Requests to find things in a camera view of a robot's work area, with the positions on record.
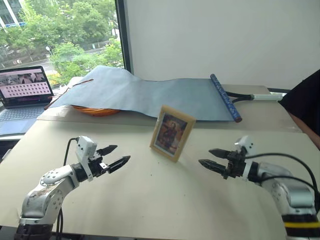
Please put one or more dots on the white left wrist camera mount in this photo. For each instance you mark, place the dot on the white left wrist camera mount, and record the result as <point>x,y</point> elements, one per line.
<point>85,150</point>

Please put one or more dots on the black window frame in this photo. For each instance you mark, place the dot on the black window frame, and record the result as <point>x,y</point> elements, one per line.
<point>123,37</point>

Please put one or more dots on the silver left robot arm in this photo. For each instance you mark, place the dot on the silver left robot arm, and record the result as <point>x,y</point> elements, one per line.
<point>50,190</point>

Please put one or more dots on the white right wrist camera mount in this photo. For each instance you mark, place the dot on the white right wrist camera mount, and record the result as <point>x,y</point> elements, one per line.
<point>247,146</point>

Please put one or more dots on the wooden picture frame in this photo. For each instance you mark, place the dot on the wooden picture frame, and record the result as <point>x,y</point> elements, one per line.
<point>172,135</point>

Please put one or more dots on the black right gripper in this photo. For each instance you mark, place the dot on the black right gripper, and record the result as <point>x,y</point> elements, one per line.
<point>235,165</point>

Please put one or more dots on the orange bowl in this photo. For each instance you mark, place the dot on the orange bowl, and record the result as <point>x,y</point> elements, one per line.
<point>97,111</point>

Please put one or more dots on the person's bare forearm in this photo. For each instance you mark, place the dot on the person's bare forearm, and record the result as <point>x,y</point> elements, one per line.
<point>308,132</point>

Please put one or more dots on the grey open laptop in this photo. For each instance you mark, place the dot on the grey open laptop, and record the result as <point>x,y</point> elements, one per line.
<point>25,85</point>

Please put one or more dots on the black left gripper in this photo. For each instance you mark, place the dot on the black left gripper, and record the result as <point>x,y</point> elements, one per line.
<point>97,167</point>

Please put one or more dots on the black shape with yellow band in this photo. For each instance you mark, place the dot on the black shape with yellow band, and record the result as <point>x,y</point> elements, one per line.
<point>300,227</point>

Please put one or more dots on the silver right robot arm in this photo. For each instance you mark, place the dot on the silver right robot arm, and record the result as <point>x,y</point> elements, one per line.
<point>295,197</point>

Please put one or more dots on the blue hanging scroll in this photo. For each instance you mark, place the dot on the blue hanging scroll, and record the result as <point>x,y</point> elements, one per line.
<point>162,97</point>

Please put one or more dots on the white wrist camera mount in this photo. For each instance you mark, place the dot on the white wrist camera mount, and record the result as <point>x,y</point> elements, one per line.
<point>85,150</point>
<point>247,146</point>

